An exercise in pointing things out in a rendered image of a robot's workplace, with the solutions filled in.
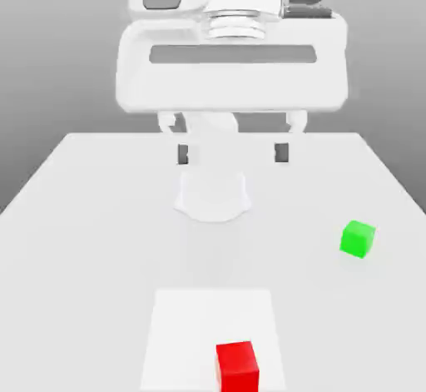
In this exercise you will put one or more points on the small red cube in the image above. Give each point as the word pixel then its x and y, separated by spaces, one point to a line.
pixel 237 367

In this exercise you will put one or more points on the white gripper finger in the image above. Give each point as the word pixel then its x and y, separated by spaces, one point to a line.
pixel 182 154
pixel 281 152

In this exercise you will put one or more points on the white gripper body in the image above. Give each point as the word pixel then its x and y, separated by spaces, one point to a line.
pixel 233 82

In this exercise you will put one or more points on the small green cube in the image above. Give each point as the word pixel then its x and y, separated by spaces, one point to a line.
pixel 356 239

